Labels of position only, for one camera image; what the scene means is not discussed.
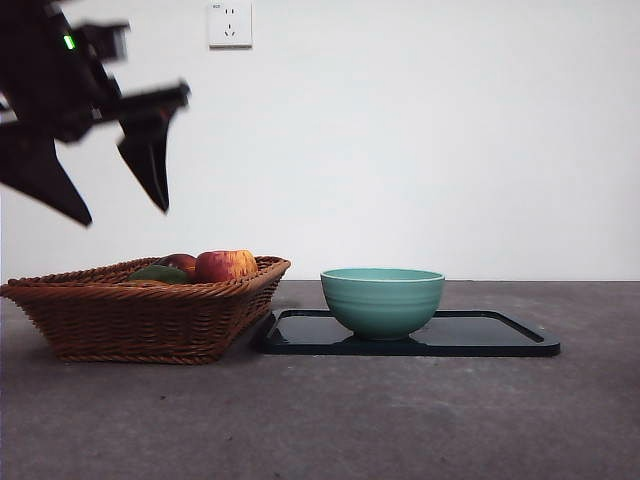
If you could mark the black rectangular tray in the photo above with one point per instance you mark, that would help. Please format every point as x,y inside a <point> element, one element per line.
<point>475,340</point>

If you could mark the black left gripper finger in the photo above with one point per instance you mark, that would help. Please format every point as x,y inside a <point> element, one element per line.
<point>147,155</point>
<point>40,165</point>

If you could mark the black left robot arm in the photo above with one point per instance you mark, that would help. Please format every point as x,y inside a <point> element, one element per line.
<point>35,65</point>

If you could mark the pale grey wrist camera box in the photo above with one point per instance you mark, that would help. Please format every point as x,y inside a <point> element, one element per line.
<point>107,42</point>

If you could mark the red yellow apple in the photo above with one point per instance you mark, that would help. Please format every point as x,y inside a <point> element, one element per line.
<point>225,265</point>

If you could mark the dark red fruit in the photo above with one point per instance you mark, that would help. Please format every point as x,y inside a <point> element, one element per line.
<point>180,262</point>

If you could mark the brown wicker basket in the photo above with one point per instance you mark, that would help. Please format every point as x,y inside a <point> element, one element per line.
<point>135,320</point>

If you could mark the green fruit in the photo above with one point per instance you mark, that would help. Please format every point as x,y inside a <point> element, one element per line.
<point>160,274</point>

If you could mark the white wall socket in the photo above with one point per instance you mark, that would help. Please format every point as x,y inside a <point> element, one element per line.
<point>240,25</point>

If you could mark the teal ceramic bowl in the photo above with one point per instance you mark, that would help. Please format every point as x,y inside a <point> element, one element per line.
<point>382,310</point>

